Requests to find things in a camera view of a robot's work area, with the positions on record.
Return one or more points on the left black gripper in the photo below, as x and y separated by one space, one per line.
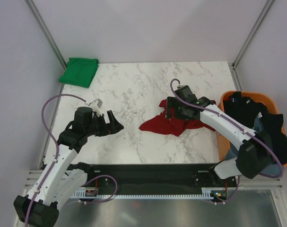
108 128

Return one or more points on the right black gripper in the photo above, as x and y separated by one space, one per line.
171 102

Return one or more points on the red t-shirt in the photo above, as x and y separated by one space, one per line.
161 125

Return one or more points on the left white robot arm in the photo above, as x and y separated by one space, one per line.
40 207

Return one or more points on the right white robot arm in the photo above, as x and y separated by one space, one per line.
236 133

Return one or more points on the folded green t-shirt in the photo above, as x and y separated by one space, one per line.
80 72

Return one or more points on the orange laundry basket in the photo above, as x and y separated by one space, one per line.
252 97

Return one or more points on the black t-shirt in basket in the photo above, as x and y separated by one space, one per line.
263 118

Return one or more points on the blue-grey shirt in basket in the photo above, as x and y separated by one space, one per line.
256 155

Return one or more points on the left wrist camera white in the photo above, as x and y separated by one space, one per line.
95 105

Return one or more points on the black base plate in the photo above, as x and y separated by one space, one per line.
152 179

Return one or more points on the right aluminium frame post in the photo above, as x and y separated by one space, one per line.
256 26

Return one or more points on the aluminium frame post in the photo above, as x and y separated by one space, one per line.
256 26
46 32

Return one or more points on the white slotted cable duct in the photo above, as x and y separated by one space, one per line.
205 194

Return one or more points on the left aluminium frame post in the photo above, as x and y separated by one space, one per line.
46 32

